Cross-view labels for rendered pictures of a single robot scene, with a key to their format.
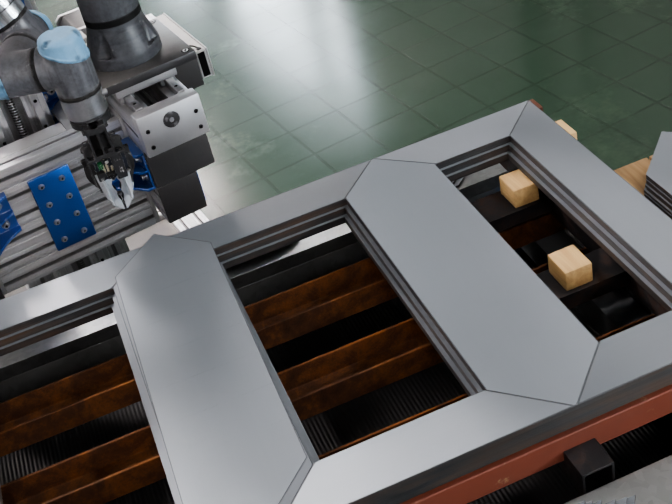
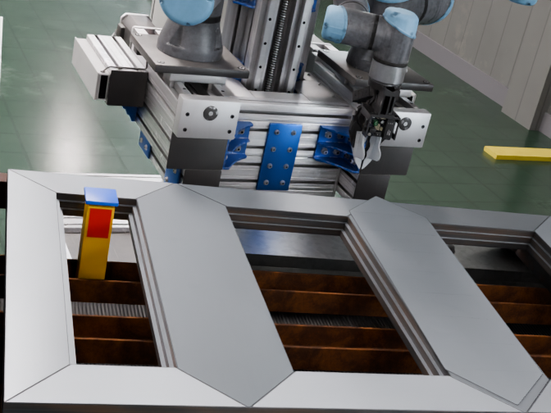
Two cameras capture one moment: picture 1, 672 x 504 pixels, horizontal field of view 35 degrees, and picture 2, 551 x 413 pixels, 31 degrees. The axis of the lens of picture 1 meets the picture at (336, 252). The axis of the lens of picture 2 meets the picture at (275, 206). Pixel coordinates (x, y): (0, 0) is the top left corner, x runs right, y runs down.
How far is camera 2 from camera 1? 88 cm
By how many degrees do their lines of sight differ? 14
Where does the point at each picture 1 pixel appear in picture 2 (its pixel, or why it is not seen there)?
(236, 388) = (471, 312)
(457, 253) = not seen: outside the picture
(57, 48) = (403, 20)
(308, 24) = not seen: hidden behind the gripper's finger
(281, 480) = (525, 380)
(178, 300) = (407, 242)
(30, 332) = (275, 220)
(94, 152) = (380, 109)
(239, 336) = (466, 282)
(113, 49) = not seen: hidden behind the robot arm
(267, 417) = (503, 338)
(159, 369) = (402, 279)
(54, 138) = (301, 102)
